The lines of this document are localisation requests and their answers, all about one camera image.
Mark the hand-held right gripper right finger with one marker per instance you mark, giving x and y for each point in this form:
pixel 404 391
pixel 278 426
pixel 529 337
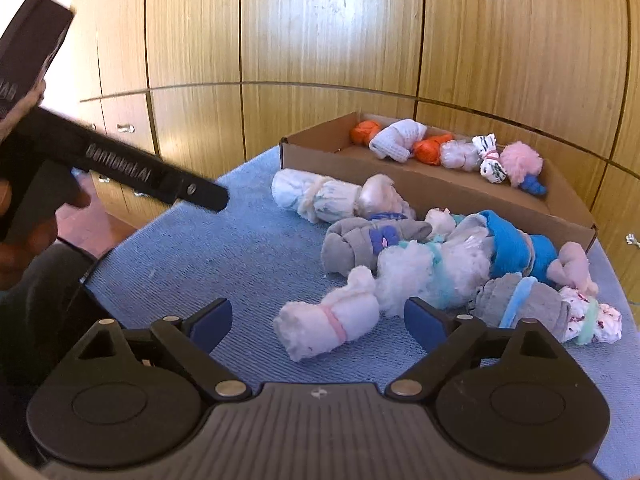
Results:
pixel 424 322

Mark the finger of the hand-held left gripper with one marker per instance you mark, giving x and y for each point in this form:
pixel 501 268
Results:
pixel 150 177

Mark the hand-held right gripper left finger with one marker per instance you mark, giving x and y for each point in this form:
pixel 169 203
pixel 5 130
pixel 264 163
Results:
pixel 215 322

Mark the white fluffy teal bundle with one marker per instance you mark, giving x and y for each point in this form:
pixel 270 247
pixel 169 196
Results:
pixel 425 280

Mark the white bundle pink band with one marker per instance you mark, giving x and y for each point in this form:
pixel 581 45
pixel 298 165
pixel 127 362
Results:
pixel 320 325

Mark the grey sock roll blue band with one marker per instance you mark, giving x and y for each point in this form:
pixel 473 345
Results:
pixel 535 305

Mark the white sock roll blue band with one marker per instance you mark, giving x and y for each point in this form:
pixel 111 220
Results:
pixel 505 242

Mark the cardboard box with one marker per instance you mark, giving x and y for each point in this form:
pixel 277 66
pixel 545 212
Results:
pixel 310 154

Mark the large white cloth roll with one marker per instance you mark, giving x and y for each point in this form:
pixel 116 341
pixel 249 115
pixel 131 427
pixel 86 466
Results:
pixel 320 195

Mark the white green striped bundle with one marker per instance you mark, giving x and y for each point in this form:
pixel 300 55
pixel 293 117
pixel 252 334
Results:
pixel 492 167

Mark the pale lavender sock roll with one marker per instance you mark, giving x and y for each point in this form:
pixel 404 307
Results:
pixel 457 156

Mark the orange bundle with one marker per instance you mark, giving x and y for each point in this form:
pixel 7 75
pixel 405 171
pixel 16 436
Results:
pixel 429 152
pixel 365 132

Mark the small blue bundle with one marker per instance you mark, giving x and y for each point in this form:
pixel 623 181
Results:
pixel 536 186

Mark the white blue small sock roll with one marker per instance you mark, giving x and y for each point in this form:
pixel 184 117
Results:
pixel 607 322

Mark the white knit sock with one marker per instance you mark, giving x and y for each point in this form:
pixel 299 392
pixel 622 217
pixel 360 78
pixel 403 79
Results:
pixel 400 140

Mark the pink fluffy ball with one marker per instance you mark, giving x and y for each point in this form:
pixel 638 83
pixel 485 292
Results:
pixel 520 160

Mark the person's left hand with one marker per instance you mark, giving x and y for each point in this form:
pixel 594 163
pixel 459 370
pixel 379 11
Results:
pixel 20 257

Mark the blue towel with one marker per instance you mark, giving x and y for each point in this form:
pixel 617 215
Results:
pixel 225 260

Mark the small white teal bundle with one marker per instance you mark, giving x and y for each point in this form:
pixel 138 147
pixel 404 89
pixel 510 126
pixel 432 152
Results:
pixel 440 220

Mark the grey sock purple print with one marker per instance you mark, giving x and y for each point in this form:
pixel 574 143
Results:
pixel 350 245

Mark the pale round bundle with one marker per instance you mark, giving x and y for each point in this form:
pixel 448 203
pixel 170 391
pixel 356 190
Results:
pixel 380 197

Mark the pale pink sock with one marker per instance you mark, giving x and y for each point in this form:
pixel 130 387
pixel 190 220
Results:
pixel 575 262

